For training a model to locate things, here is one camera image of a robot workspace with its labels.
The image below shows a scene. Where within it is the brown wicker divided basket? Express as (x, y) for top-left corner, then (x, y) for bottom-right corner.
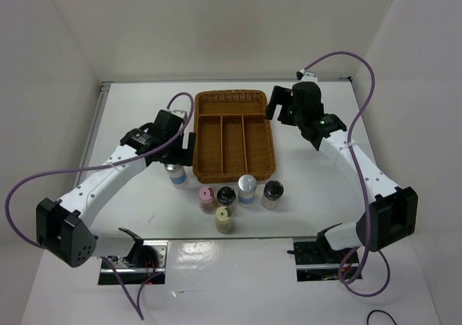
(193, 90), (276, 184)

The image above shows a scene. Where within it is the blue label silver cap bottle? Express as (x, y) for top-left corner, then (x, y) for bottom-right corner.
(164, 164), (188, 189)

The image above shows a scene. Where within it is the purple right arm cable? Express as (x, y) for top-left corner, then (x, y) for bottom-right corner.
(302, 51), (393, 298)

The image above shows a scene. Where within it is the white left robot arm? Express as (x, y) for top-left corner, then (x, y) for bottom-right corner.
(36, 109), (196, 268)

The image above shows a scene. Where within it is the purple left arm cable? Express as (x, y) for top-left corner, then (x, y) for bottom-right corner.
(5, 92), (196, 321)

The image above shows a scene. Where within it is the black lid spice jar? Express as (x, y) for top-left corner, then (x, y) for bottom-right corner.
(217, 186), (237, 214)

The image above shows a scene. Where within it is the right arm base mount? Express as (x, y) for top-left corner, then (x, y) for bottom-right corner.
(287, 238), (351, 282)

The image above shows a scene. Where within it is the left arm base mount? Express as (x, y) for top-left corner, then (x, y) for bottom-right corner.
(108, 240), (169, 285)

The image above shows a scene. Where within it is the yellow lid spice jar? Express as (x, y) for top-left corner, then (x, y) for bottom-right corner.
(215, 207), (234, 233)

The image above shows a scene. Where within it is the black cable loop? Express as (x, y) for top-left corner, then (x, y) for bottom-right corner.
(367, 309), (398, 325)

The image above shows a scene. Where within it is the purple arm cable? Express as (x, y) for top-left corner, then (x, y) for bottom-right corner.
(302, 51), (393, 298)
(5, 92), (196, 321)

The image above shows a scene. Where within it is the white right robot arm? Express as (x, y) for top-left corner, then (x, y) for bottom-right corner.
(266, 82), (418, 262)

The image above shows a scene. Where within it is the pink lid spice jar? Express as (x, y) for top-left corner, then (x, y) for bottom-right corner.
(199, 186), (217, 214)

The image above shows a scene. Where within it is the black lid pepper jar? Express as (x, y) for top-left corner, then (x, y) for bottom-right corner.
(261, 181), (284, 210)

